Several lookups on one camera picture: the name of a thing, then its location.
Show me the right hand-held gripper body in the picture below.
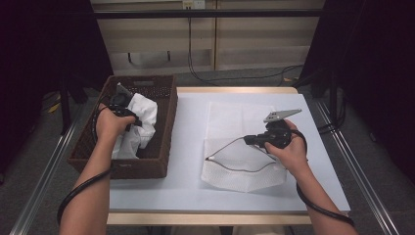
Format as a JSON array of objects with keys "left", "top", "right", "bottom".
[{"left": 260, "top": 109, "right": 302, "bottom": 150}]

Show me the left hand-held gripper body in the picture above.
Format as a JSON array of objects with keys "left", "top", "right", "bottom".
[{"left": 109, "top": 82, "right": 136, "bottom": 118}]

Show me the white garment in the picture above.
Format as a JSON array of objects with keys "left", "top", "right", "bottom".
[{"left": 112, "top": 92, "right": 159, "bottom": 161}]

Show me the white cloth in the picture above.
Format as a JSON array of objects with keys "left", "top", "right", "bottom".
[{"left": 200, "top": 101, "right": 290, "bottom": 194}]

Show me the brown wicker basket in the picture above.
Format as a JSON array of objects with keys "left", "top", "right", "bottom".
[{"left": 67, "top": 74, "right": 179, "bottom": 181}]

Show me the person's left hand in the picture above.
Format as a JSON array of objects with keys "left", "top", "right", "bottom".
[{"left": 95, "top": 103, "right": 136, "bottom": 144}]

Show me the person's right hand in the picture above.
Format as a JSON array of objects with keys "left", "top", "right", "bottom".
[{"left": 264, "top": 118, "right": 309, "bottom": 170}]

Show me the black metal stand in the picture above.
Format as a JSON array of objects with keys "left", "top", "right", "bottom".
[{"left": 58, "top": 77, "right": 73, "bottom": 135}]

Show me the black curtain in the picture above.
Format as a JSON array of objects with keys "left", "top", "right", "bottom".
[
  {"left": 0, "top": 0, "right": 114, "bottom": 174},
  {"left": 300, "top": 0, "right": 415, "bottom": 184}
]

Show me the light wooden table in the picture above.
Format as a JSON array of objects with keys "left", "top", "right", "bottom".
[{"left": 107, "top": 86, "right": 312, "bottom": 226}]

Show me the beige wooden cabinet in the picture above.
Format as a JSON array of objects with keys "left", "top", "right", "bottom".
[{"left": 90, "top": 0, "right": 327, "bottom": 76}]

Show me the bundle of black cables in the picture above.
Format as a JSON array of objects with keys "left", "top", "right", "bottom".
[{"left": 317, "top": 97, "right": 347, "bottom": 135}]

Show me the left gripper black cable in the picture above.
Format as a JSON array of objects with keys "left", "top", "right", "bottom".
[{"left": 57, "top": 97, "right": 115, "bottom": 226}]

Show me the thin black floor cable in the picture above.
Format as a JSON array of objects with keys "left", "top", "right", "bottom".
[{"left": 187, "top": 18, "right": 304, "bottom": 86}]

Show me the metal floor rail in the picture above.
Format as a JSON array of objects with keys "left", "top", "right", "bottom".
[
  {"left": 9, "top": 101, "right": 84, "bottom": 235},
  {"left": 314, "top": 101, "right": 400, "bottom": 235}
]

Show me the white wall socket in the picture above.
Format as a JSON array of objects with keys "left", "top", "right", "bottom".
[{"left": 182, "top": 0, "right": 206, "bottom": 10}]

